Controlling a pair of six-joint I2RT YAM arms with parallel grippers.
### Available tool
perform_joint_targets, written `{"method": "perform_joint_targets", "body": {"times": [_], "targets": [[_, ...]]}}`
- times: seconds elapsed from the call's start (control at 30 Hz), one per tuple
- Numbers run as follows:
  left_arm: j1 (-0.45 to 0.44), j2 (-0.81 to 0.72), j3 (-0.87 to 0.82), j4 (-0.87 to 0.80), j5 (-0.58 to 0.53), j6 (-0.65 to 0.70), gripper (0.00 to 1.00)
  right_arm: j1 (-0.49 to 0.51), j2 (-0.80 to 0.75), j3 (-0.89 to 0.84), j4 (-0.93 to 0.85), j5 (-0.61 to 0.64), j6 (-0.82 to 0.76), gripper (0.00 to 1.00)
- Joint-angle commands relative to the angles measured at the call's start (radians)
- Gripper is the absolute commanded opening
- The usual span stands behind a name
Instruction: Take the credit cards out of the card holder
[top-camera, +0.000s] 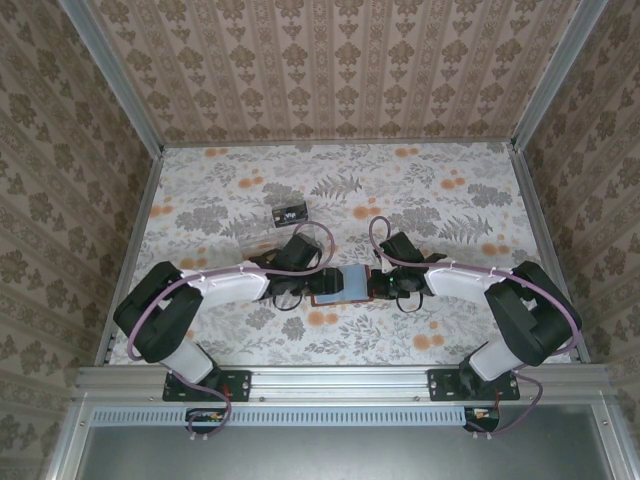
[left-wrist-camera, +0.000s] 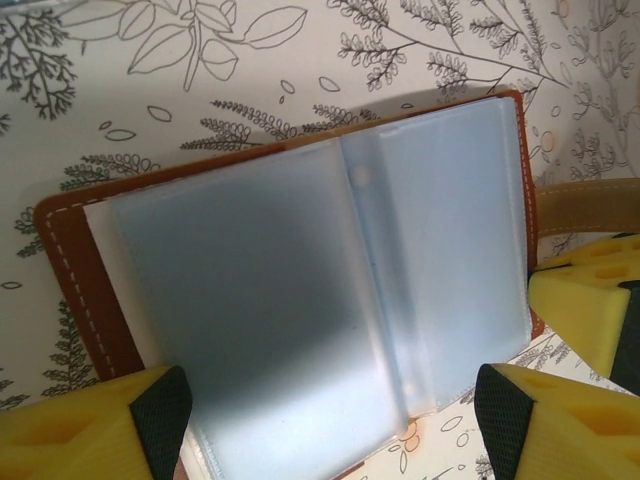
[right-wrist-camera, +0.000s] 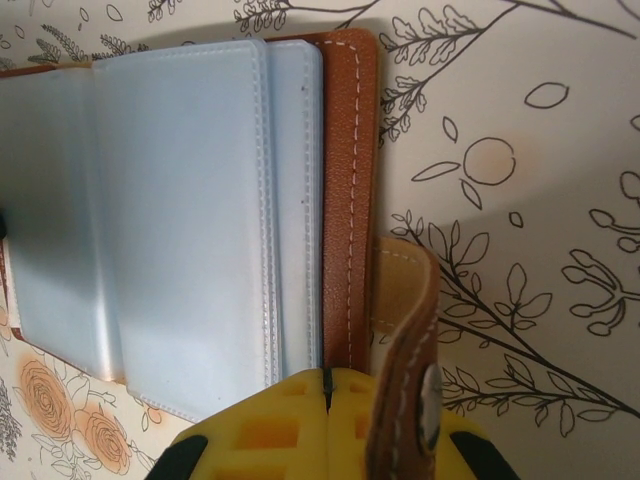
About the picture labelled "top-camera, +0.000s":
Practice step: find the brown card holder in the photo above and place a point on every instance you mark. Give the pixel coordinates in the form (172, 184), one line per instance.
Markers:
(352, 285)

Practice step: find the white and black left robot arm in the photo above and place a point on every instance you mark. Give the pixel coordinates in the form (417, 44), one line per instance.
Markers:
(230, 287)

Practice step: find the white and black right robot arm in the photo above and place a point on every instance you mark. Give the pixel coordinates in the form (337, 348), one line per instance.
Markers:
(460, 282)

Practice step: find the black VIP credit card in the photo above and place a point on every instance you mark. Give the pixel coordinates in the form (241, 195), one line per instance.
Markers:
(291, 215)

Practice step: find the clear acrylic tray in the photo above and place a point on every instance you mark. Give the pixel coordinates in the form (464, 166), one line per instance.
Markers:
(255, 232)

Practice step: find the black controller board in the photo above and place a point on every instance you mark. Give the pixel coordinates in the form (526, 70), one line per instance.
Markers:
(200, 416)
(487, 422)

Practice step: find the grey metal panel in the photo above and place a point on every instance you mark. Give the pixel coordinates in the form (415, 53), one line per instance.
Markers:
(350, 455)

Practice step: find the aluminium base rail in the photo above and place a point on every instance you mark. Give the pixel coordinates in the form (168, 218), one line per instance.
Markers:
(340, 382)

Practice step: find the aluminium table end rail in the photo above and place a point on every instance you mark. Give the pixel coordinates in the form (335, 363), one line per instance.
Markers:
(340, 143)

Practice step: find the aluminium table side rail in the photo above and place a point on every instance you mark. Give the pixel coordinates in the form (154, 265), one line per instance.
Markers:
(140, 225)
(540, 225)

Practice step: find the aluminium frame post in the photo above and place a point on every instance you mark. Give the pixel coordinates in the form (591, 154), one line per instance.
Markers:
(116, 75)
(557, 75)

